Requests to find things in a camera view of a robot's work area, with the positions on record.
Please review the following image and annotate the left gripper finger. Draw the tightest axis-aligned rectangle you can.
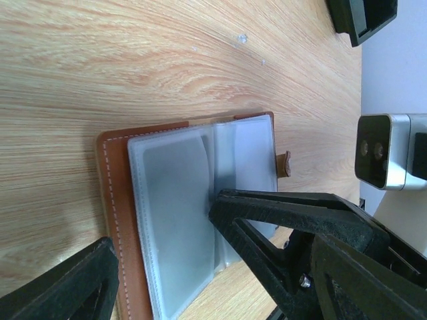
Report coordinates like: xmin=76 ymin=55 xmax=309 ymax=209
xmin=1 ymin=237 xmax=119 ymax=319

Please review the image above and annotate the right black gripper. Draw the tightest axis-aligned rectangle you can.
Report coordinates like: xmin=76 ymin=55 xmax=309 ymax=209
xmin=274 ymin=206 xmax=426 ymax=319

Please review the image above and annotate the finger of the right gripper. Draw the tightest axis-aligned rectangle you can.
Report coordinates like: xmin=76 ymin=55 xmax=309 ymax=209
xmin=209 ymin=189 xmax=390 ymax=319

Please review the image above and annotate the brown leather card holder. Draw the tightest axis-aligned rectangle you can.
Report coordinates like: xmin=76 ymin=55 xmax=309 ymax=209
xmin=95 ymin=111 xmax=285 ymax=319

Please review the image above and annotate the black bin right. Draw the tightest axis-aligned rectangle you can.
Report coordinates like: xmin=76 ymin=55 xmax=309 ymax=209
xmin=326 ymin=0 xmax=398 ymax=47

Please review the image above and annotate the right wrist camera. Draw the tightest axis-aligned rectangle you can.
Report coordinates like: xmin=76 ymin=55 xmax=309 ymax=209
xmin=354 ymin=113 xmax=426 ymax=191

